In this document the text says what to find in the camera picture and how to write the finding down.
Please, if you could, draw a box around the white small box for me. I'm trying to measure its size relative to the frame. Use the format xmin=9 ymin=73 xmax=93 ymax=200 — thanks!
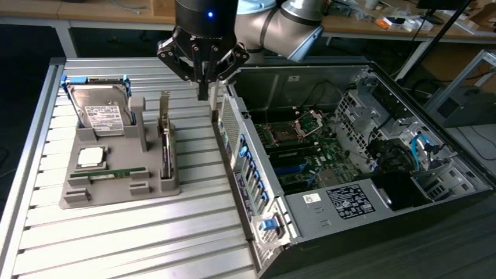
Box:
xmin=401 ymin=17 xmax=435 ymax=33

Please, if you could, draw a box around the CPU socket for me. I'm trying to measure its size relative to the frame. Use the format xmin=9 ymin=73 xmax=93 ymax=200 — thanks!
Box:
xmin=267 ymin=121 xmax=301 ymax=148

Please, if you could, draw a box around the blue expansion slot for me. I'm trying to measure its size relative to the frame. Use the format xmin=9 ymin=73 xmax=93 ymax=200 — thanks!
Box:
xmin=277 ymin=164 xmax=304 ymax=176

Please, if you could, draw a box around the black RAM stick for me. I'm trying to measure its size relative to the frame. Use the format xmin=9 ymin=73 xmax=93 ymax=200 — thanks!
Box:
xmin=267 ymin=146 xmax=321 ymax=161

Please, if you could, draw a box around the green motherboard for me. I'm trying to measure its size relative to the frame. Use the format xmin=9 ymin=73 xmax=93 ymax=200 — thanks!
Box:
xmin=253 ymin=109 xmax=373 ymax=195

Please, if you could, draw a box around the grey parts rack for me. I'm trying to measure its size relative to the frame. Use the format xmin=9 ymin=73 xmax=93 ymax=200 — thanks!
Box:
xmin=59 ymin=96 xmax=183 ymax=210

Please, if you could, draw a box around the green RAM stick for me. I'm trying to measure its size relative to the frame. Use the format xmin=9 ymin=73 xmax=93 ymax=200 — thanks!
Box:
xmin=71 ymin=167 xmax=148 ymax=178

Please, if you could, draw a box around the grey flat wire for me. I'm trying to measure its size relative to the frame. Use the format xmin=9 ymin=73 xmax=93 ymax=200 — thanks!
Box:
xmin=409 ymin=161 xmax=455 ymax=178

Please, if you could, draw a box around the orange small box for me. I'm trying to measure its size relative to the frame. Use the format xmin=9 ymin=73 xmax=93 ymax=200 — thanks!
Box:
xmin=377 ymin=16 xmax=407 ymax=30

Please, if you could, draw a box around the open black PC case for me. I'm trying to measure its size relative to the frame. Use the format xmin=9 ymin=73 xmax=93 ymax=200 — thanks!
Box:
xmin=211 ymin=56 xmax=496 ymax=279

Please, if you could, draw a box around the metal socket cover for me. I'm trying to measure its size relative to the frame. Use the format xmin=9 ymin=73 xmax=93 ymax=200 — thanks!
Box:
xmin=293 ymin=109 xmax=325 ymax=137

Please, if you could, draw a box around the grey aluminium frame cabinet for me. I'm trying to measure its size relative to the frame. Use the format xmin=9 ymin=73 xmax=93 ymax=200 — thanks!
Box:
xmin=424 ymin=49 xmax=496 ymax=129

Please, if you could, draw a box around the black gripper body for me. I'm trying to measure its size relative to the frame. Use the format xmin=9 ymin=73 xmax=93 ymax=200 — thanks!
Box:
xmin=172 ymin=0 xmax=237 ymax=63

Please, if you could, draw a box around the beige corner bracket post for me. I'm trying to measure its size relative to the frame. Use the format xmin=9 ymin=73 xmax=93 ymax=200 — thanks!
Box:
xmin=208 ymin=80 xmax=227 ymax=112

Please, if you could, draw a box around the hard disk in blue caddy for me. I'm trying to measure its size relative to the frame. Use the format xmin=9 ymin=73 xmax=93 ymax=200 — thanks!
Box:
xmin=60 ymin=74 xmax=135 ymax=137

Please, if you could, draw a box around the brown cardboard box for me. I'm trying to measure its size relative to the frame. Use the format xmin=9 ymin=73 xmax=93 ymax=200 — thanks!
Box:
xmin=467 ymin=2 xmax=496 ymax=28

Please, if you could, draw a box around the black case fan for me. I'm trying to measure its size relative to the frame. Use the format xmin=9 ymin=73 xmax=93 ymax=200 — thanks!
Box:
xmin=365 ymin=139 xmax=413 ymax=175

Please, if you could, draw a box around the wooden desk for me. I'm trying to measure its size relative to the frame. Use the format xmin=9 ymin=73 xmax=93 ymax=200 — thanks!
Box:
xmin=0 ymin=0 xmax=496 ymax=44

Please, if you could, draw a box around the light blue wire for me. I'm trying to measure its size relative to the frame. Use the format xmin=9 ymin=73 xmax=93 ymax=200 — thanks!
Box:
xmin=409 ymin=132 xmax=437 ymax=173

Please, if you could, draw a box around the grey power supply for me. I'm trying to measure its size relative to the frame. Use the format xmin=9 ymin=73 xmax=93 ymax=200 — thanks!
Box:
xmin=284 ymin=178 xmax=393 ymax=237

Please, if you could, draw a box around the silver CPU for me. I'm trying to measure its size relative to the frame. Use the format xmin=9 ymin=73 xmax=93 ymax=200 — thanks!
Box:
xmin=75 ymin=146 xmax=108 ymax=170

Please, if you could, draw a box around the black slanted pole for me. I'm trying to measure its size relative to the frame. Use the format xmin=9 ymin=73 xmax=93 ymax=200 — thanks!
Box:
xmin=395 ymin=0 xmax=475 ymax=81

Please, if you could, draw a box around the black monitor stand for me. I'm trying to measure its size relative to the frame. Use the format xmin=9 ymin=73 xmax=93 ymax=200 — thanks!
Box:
xmin=416 ymin=0 xmax=447 ymax=26

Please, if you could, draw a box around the metal disk bay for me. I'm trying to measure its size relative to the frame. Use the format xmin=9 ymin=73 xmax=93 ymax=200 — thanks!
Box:
xmin=335 ymin=88 xmax=393 ymax=141

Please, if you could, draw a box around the graphics card with metal bracket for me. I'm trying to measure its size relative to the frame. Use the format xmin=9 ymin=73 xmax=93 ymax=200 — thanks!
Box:
xmin=157 ymin=91 xmax=175 ymax=180

